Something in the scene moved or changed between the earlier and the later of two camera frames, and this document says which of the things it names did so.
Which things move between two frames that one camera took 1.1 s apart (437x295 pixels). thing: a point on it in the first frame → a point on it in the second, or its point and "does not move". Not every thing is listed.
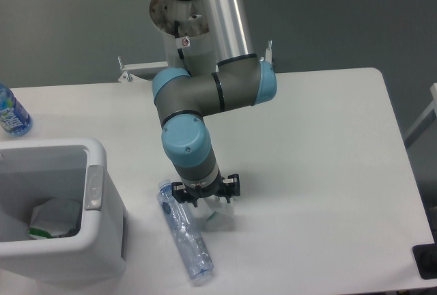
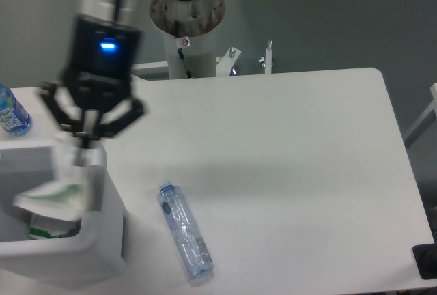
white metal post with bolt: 268,53 does not move
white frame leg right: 425,120 does not move
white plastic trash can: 68,169 does not move
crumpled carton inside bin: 53,218 does not move
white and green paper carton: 217,215 → 63,199
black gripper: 190,194 → 102,57
